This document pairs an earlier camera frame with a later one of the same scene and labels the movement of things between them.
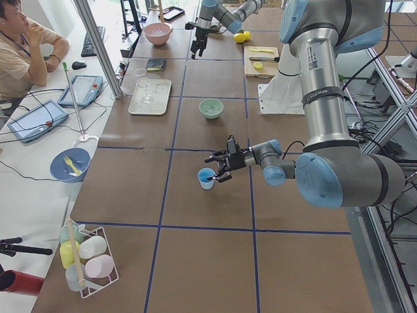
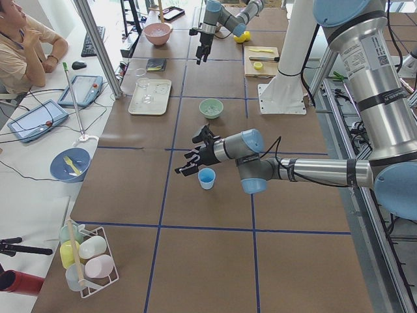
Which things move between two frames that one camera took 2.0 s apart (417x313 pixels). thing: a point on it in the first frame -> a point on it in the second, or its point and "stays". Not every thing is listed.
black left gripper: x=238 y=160 -> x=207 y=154
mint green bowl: x=211 y=108 stays
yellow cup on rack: x=70 y=252 stays
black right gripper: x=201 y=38 -> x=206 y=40
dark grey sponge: x=156 y=64 stays
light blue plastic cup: x=203 y=173 stays
